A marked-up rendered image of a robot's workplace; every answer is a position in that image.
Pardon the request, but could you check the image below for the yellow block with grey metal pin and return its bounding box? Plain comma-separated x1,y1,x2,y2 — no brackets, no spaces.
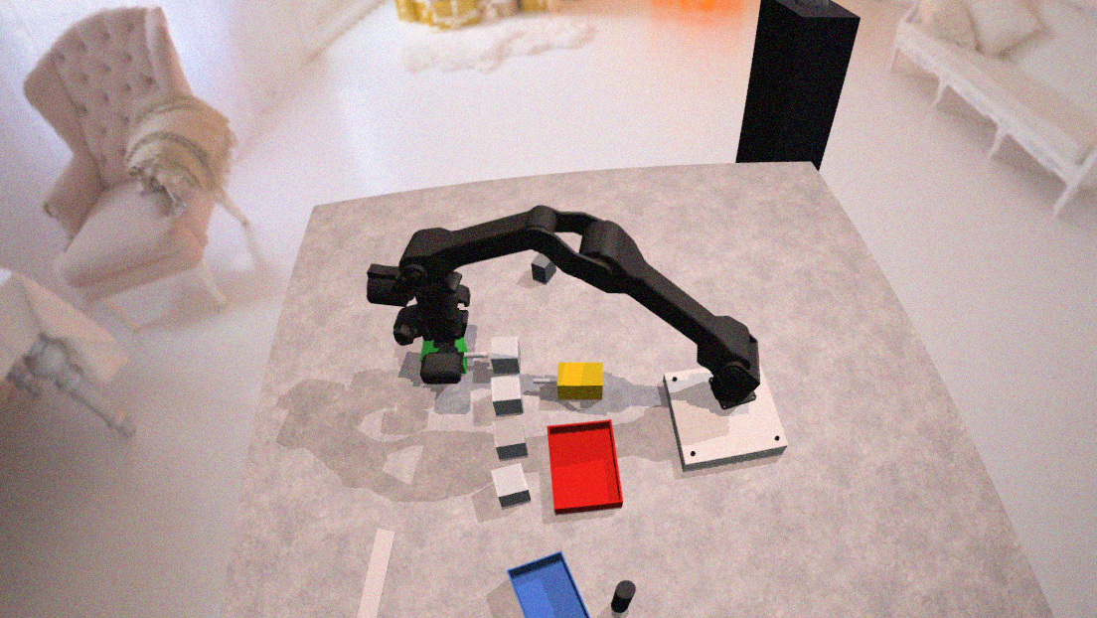
534,363,603,400

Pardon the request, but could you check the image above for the red tray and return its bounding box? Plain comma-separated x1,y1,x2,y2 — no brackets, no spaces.
549,419,623,515

